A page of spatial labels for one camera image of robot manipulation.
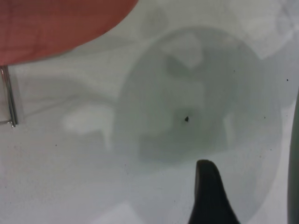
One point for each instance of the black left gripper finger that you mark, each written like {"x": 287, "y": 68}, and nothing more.
{"x": 210, "y": 198}

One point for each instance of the pink plastic plate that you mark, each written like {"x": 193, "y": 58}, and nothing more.
{"x": 46, "y": 28}

